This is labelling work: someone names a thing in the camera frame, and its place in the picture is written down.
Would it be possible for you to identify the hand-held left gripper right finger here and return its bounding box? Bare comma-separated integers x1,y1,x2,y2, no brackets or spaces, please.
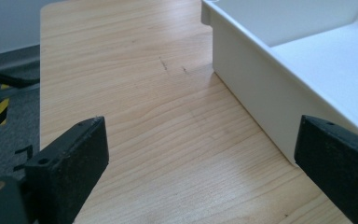
294,114,358,224

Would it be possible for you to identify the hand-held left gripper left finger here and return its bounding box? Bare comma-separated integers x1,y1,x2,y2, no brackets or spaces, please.
23,116,110,224

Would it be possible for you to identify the yellow black striped tape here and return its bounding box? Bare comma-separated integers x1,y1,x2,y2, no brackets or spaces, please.
0,83,11,127

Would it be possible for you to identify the white plastic tray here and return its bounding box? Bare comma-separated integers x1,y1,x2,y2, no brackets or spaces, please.
200,0,358,166

